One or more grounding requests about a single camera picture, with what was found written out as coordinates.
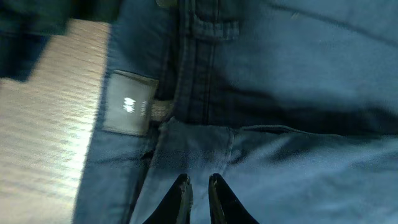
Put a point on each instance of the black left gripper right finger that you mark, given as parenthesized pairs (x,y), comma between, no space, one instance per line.
(225,207)

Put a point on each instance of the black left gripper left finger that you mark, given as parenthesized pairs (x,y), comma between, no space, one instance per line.
(175,207)

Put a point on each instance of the dark blue shorts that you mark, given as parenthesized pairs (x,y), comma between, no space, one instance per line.
(293,103)

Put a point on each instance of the folded black garment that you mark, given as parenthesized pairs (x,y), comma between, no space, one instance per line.
(27,26)

